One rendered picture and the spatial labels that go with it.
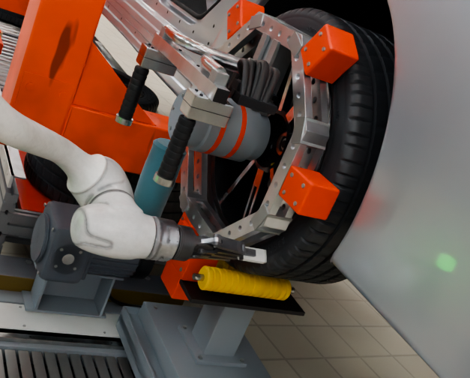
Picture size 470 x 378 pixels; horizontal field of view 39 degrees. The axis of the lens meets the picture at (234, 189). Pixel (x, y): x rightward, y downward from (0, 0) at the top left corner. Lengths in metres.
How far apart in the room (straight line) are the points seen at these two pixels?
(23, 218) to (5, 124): 1.01
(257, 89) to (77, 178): 0.41
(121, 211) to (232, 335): 0.65
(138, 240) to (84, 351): 0.74
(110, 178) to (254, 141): 0.35
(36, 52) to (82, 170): 0.54
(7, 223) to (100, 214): 0.89
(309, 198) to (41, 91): 0.88
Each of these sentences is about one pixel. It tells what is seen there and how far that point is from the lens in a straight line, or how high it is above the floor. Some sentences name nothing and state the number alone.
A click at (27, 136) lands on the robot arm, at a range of 1.22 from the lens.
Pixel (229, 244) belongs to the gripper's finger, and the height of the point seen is 0.67.
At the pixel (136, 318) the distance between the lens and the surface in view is 2.07.
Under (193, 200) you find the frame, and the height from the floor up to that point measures 0.62.
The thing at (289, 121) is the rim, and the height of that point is 0.92.
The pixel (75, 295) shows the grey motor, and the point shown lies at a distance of 2.17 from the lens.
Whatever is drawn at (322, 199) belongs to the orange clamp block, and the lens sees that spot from 1.32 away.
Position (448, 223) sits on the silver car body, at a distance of 1.16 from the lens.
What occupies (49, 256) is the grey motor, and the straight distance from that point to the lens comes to 1.88.
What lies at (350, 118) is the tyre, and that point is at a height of 1.01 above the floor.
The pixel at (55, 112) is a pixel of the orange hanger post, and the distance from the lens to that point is 1.91.
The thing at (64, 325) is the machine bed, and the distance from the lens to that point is 2.05.
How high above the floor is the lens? 1.21
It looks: 18 degrees down
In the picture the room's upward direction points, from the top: 23 degrees clockwise
